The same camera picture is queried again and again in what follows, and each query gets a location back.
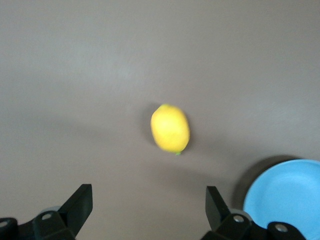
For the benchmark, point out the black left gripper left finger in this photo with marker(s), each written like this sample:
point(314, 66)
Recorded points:
point(72, 212)

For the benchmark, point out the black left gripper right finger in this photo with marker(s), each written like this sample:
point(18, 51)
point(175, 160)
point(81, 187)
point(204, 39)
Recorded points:
point(222, 217)

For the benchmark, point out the yellow lemon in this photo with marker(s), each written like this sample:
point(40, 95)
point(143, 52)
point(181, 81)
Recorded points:
point(170, 128)

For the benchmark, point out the blue plate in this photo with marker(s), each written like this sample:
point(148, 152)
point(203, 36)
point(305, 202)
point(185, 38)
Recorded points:
point(287, 195)

